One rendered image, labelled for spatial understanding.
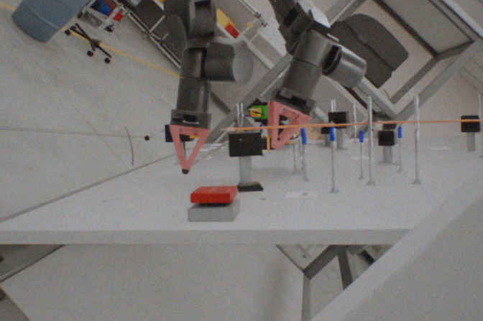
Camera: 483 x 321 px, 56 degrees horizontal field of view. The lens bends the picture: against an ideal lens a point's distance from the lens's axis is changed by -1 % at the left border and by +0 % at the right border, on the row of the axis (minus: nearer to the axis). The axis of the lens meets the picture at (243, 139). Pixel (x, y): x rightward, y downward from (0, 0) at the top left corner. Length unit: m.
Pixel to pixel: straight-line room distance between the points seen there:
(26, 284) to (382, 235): 0.49
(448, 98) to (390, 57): 6.66
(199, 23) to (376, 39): 1.16
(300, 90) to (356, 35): 1.07
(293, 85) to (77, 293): 0.48
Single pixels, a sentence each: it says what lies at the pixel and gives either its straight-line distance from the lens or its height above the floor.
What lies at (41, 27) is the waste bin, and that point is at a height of 0.12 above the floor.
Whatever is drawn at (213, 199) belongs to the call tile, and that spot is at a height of 1.10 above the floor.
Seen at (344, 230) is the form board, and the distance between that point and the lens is 0.51.
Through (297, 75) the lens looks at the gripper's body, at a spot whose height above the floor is 1.27.
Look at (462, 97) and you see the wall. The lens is 8.52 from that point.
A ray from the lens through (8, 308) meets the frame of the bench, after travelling 0.70.
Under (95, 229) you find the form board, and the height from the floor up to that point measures 0.98.
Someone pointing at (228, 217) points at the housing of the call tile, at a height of 1.09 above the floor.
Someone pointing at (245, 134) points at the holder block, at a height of 1.14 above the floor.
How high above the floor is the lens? 1.26
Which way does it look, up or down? 9 degrees down
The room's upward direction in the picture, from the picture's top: 44 degrees clockwise
